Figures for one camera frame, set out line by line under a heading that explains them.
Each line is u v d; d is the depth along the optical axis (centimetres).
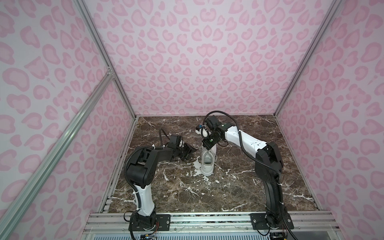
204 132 83
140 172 50
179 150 85
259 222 74
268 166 48
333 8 70
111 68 90
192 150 89
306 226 73
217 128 70
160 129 112
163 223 73
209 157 88
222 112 77
